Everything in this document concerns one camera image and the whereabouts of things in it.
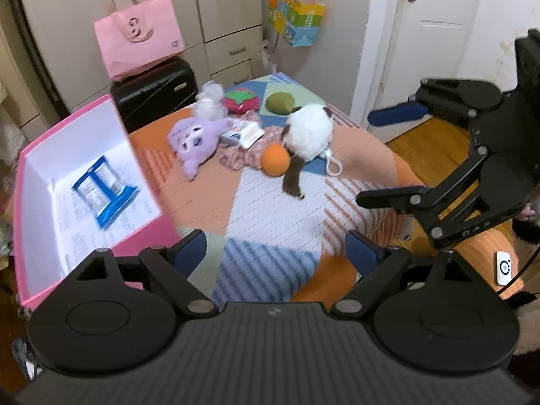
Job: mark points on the pink storage box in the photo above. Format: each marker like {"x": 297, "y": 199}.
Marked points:
{"x": 105, "y": 135}

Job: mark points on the colourful cartoon gift bag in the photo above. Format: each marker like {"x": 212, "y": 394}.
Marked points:
{"x": 306, "y": 21}

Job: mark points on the blue plastic packet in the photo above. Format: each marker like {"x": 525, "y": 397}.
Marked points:
{"x": 110, "y": 202}

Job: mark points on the white mesh bath sponge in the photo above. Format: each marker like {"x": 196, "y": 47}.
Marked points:
{"x": 209, "y": 107}

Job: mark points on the green round plush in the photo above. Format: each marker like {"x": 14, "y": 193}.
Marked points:
{"x": 279, "y": 103}

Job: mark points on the orange ball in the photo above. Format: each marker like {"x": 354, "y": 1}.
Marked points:
{"x": 275, "y": 160}

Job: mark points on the beige wardrobe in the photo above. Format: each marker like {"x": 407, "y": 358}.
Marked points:
{"x": 228, "y": 8}

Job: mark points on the white plush with brown tail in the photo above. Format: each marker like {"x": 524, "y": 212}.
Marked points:
{"x": 310, "y": 130}

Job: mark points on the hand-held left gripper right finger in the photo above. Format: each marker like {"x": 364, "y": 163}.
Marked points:
{"x": 360, "y": 252}

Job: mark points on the pink tote bag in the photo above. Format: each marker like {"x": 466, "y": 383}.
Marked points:
{"x": 139, "y": 50}

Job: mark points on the floral cloth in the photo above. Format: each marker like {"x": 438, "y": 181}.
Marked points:
{"x": 240, "y": 156}

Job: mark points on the red strawberry plush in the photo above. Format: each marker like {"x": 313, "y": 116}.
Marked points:
{"x": 242, "y": 103}

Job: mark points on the black suitcase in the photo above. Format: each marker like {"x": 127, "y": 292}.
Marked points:
{"x": 156, "y": 93}

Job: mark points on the small white device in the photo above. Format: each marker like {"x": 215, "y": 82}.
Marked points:
{"x": 504, "y": 268}

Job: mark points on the white door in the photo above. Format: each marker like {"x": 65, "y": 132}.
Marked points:
{"x": 438, "y": 50}

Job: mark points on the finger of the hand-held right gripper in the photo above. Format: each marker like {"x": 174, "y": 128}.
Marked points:
{"x": 392, "y": 198}
{"x": 396, "y": 114}

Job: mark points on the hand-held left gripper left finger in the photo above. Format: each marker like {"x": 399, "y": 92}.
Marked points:
{"x": 193, "y": 249}

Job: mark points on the purple plush toy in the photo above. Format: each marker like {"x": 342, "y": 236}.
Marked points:
{"x": 194, "y": 139}

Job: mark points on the clear plastic bag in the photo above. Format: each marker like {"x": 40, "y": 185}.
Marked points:
{"x": 266, "y": 55}

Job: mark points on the white tissue packet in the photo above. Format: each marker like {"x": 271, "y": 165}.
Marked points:
{"x": 249, "y": 133}

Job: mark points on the person's right hand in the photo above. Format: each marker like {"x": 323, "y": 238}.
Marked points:
{"x": 532, "y": 210}

